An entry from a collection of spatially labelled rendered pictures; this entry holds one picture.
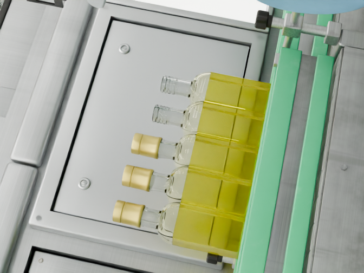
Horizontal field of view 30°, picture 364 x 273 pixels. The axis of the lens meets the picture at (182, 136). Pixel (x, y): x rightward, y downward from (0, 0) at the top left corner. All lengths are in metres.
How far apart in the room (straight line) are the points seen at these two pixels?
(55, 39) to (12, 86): 0.12
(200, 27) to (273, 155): 0.46
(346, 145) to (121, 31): 0.57
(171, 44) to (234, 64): 0.13
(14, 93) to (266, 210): 0.62
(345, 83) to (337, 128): 0.07
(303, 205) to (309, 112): 0.14
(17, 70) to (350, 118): 0.69
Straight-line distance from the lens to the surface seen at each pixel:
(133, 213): 1.03
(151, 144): 1.07
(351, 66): 1.01
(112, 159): 1.22
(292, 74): 1.00
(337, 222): 0.91
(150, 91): 1.27
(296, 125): 0.97
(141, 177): 1.05
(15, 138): 1.27
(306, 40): 1.15
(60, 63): 1.32
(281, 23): 1.02
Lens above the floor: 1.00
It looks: 4 degrees up
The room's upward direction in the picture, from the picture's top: 78 degrees counter-clockwise
